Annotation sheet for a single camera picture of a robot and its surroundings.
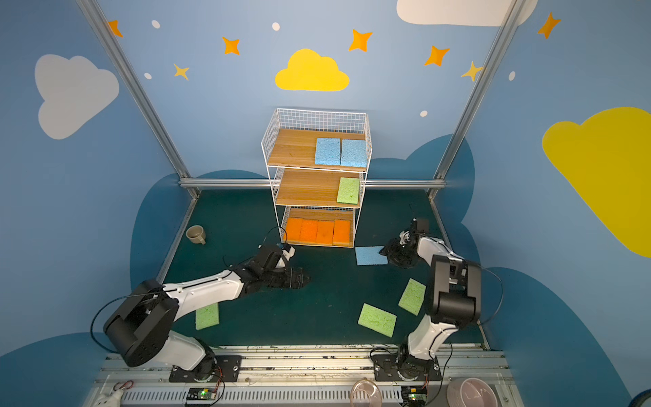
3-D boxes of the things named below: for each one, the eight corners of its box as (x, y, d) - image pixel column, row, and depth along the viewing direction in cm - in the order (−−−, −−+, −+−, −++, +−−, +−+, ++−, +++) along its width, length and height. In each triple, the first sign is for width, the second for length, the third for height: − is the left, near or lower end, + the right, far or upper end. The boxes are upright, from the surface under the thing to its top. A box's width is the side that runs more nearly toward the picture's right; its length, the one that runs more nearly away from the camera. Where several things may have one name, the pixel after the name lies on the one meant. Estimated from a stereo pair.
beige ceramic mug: (189, 246, 105) (182, 237, 100) (194, 233, 109) (188, 225, 104) (205, 246, 105) (200, 237, 100) (210, 233, 109) (205, 225, 104)
